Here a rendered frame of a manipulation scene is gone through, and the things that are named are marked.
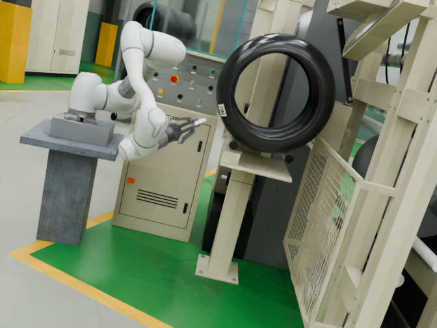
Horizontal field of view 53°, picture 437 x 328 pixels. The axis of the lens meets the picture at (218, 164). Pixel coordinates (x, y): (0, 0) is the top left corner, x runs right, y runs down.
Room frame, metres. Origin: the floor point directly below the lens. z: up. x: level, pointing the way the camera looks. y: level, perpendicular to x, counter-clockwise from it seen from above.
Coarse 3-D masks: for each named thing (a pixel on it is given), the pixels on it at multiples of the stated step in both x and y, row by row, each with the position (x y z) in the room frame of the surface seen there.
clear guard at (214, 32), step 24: (168, 0) 2.81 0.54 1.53; (192, 0) 2.81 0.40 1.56; (216, 0) 2.82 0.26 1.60; (240, 0) 2.82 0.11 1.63; (168, 24) 2.81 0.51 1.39; (192, 24) 2.81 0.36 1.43; (216, 24) 2.82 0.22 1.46; (240, 24) 2.81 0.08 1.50; (192, 48) 2.81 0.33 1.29; (216, 48) 2.82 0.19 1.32
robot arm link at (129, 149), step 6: (126, 138) 1.72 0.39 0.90; (132, 138) 1.70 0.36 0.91; (120, 144) 1.70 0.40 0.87; (126, 144) 1.69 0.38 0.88; (132, 144) 1.69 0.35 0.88; (138, 144) 1.68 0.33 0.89; (156, 144) 1.75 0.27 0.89; (120, 150) 1.70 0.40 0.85; (126, 150) 1.68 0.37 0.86; (132, 150) 1.68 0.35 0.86; (138, 150) 1.69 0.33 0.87; (144, 150) 1.69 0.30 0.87; (150, 150) 1.72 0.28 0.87; (126, 156) 1.68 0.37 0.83; (132, 156) 1.69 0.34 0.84; (138, 156) 1.70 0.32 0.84; (144, 156) 1.74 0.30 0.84
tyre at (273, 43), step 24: (240, 48) 2.11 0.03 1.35; (264, 48) 2.08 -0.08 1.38; (288, 48) 2.08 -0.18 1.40; (312, 48) 2.11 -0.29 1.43; (240, 72) 2.07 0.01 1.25; (312, 72) 2.36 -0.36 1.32; (216, 96) 2.14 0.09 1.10; (312, 96) 2.36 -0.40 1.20; (240, 120) 2.07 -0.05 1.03; (312, 120) 2.08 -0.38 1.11; (264, 144) 2.08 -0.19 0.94; (288, 144) 2.09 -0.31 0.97
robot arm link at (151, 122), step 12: (132, 48) 2.01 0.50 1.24; (132, 60) 1.98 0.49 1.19; (132, 72) 1.94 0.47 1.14; (132, 84) 1.89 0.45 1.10; (144, 84) 1.83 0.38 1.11; (144, 96) 1.73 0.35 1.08; (144, 108) 1.67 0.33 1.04; (156, 108) 1.63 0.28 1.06; (144, 120) 1.60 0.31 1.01; (156, 120) 1.60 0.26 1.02; (144, 132) 1.61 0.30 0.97; (156, 132) 1.61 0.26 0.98; (144, 144) 1.66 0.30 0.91
